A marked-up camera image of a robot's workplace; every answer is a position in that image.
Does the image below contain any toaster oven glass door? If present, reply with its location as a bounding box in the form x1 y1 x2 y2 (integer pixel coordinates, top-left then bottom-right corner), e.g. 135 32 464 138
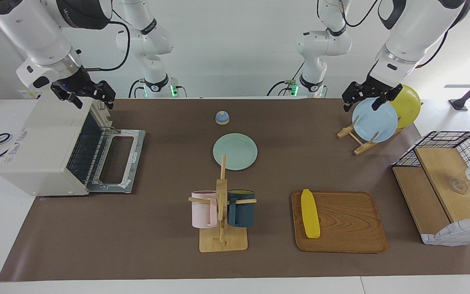
86 129 146 194

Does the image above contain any yellow corn cob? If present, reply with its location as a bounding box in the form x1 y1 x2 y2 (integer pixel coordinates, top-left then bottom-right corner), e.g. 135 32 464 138
301 189 321 239

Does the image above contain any pale green plate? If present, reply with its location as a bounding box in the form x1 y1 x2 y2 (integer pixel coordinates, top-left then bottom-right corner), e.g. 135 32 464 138
213 133 258 171

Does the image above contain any cream toaster oven body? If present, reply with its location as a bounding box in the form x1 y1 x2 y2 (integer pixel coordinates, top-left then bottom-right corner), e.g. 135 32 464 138
0 91 115 196

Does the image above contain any light blue plate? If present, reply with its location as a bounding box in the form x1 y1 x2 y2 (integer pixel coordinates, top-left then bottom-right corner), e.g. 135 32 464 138
352 98 399 143

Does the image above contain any yellow plate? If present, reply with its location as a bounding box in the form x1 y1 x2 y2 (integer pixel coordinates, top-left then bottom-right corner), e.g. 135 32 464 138
388 85 421 129

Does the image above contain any wooden plate rack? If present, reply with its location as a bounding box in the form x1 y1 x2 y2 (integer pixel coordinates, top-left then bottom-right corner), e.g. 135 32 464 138
337 102 423 156

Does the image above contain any wooden step shelf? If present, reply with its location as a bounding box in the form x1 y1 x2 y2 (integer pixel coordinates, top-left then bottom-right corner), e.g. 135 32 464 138
393 147 470 235

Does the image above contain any small clear glass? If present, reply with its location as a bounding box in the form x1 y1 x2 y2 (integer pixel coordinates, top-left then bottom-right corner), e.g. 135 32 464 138
449 178 469 194

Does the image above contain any wooden serving tray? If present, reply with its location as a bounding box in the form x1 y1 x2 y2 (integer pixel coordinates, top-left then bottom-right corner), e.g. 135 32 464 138
291 191 388 254

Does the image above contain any pink mug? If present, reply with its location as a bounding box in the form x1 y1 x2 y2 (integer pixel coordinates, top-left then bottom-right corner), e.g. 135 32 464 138
191 190 218 229

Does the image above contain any dark blue mug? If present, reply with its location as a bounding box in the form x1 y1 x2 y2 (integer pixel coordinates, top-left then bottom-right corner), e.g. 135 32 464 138
228 189 256 228

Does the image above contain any brown table mat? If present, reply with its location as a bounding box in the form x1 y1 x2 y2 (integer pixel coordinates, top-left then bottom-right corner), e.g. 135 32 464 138
0 97 470 282

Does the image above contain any wooden mug tree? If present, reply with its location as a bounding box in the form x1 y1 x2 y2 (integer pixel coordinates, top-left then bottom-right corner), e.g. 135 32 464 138
188 154 257 253

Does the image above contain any white wall socket box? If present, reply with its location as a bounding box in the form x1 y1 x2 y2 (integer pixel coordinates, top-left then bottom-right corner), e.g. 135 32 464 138
18 82 56 100

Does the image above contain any metal oven wire rack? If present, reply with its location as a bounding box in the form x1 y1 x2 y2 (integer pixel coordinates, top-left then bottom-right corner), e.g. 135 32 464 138
67 118 113 184

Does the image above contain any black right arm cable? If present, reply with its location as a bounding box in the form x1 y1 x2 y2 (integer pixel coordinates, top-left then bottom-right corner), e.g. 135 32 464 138
82 20 131 72

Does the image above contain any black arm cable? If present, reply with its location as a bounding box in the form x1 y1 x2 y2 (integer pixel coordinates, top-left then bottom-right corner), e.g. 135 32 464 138
82 20 131 72
341 0 470 69

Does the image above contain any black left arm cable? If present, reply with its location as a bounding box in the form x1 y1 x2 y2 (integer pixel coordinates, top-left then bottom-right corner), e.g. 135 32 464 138
341 0 470 69

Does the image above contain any black wire basket shelf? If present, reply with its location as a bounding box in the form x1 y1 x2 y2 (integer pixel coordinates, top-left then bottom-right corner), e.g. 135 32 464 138
392 131 470 246

